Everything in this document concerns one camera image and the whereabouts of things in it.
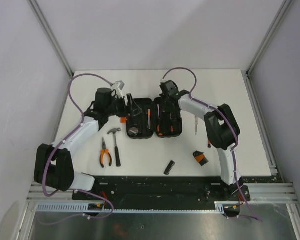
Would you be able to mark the black plastic tool case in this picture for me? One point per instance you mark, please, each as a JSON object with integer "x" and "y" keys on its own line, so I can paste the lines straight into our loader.
{"x": 171, "y": 124}

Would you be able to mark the right aluminium frame post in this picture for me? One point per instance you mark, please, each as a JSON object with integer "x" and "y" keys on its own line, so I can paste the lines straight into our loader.
{"x": 270, "y": 34}

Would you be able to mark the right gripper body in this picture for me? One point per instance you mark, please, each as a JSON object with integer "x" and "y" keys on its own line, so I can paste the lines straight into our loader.
{"x": 166, "y": 107}

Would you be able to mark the grey slotted cable duct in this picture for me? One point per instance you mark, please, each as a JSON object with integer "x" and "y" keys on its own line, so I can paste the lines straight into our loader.
{"x": 87, "y": 208}

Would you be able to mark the left aluminium frame post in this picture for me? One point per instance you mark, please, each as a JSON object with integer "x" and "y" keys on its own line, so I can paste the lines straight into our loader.
{"x": 38, "y": 13}

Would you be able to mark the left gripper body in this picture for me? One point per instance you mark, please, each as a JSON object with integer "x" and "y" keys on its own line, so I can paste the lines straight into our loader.
{"x": 121, "y": 110}

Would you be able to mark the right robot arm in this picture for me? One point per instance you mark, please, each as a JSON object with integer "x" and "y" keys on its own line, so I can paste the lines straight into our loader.
{"x": 221, "y": 127}

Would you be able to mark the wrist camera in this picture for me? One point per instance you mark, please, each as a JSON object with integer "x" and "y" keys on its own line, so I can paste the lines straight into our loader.
{"x": 165, "y": 82}
{"x": 117, "y": 87}

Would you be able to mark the tape measure in case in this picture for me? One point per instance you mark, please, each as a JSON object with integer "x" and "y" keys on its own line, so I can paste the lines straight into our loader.
{"x": 133, "y": 131}

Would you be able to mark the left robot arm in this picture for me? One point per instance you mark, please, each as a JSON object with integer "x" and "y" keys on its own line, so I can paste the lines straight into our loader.
{"x": 54, "y": 165}

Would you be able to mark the small precision screwdriver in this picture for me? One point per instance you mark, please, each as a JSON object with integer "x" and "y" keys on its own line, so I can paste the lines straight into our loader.
{"x": 209, "y": 144}

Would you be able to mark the orange screwdriver in case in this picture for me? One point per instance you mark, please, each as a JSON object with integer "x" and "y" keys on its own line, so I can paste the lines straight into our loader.
{"x": 158, "y": 129}

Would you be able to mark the utility knife in case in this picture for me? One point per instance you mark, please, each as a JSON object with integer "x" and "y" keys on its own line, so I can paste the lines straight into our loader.
{"x": 149, "y": 119}

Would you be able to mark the black bit holder strip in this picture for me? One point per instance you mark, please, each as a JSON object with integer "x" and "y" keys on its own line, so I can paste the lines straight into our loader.
{"x": 169, "y": 167}

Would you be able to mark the claw hammer black handle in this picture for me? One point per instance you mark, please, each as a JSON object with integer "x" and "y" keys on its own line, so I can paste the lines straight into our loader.
{"x": 116, "y": 149}

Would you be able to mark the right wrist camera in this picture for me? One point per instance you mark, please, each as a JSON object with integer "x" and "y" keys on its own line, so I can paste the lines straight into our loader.
{"x": 165, "y": 82}

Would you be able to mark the aluminium frame post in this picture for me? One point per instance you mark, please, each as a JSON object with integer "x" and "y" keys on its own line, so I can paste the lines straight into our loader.
{"x": 270, "y": 34}
{"x": 38, "y": 13}

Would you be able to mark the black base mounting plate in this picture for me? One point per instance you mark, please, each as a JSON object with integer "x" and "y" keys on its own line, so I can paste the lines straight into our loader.
{"x": 163, "y": 191}

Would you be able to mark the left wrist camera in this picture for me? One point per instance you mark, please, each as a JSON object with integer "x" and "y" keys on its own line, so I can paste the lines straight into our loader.
{"x": 117, "y": 87}

